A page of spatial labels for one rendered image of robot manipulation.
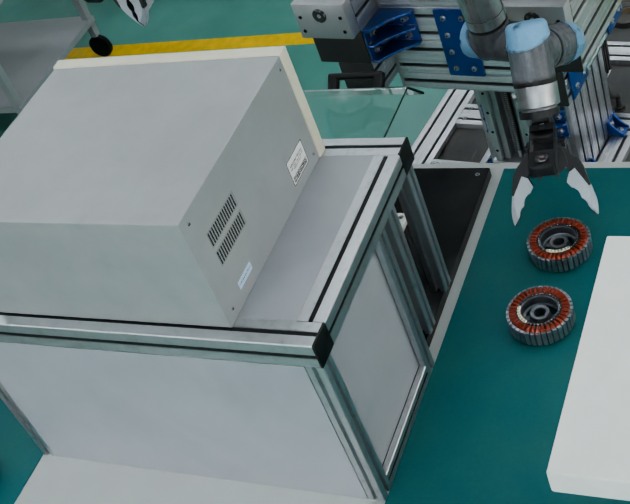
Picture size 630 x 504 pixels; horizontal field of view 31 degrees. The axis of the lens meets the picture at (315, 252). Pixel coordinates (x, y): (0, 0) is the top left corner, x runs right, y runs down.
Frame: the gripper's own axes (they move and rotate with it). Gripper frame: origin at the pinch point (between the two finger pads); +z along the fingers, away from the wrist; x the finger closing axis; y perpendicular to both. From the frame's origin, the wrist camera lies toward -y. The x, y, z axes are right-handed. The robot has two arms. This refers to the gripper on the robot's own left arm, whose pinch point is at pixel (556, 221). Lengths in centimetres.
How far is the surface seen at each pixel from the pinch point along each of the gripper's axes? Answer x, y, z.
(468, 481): 15, -41, 30
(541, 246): 3.0, -2.2, 3.7
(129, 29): 188, 254, -54
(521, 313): 6.7, -14.8, 11.7
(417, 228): 21.7, -14.2, -5.2
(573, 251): -2.6, -4.9, 4.7
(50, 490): 90, -36, 27
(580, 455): -7, -90, 5
